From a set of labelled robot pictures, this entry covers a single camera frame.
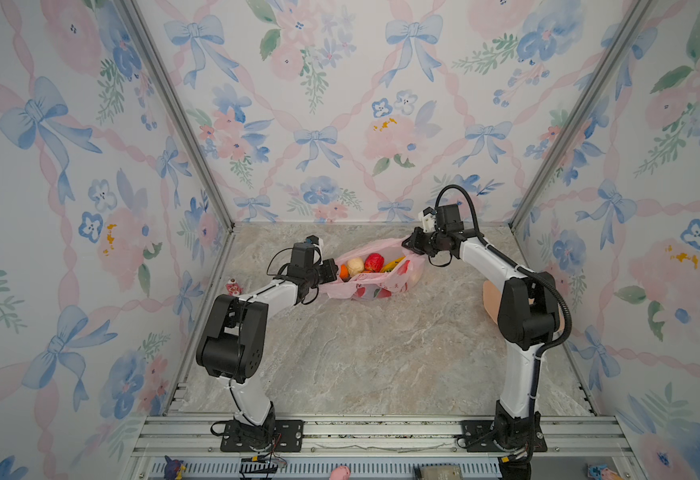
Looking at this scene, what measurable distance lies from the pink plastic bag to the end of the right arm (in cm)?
3

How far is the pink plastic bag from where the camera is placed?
90 centimetres

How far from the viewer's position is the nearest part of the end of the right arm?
853 mm
